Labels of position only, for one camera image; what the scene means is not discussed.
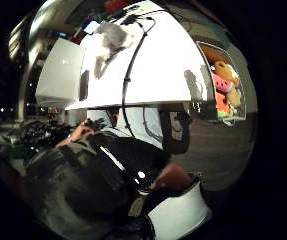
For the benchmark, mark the reddish brown object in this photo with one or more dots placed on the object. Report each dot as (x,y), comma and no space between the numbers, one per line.
(173,177)

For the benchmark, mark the clear plastic bin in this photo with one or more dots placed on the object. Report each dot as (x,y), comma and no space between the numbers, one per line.
(228,83)

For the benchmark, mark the white box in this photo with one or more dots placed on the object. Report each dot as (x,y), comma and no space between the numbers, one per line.
(60,74)

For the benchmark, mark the grey plush toy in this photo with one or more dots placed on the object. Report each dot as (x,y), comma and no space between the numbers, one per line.
(111,41)

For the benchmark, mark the black device with white label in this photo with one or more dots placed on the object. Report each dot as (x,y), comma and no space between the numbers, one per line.
(175,130)

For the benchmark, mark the wristband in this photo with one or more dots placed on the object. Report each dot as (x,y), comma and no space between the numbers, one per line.
(70,138)

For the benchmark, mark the pink watermelon plush toy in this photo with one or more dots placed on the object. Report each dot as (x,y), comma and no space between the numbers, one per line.
(221,84)

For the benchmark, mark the brown plush bear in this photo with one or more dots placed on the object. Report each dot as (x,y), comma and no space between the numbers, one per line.
(228,78)

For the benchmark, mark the heap of black equipment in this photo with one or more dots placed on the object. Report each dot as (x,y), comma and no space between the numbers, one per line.
(38,135)

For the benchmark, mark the blue and white item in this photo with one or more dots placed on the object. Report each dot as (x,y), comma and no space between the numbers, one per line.
(91,26)

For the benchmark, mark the small black device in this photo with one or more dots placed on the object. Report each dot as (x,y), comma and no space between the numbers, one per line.
(98,124)

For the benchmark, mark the orange and green plush toy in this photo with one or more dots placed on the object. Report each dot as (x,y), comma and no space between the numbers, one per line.
(221,105)

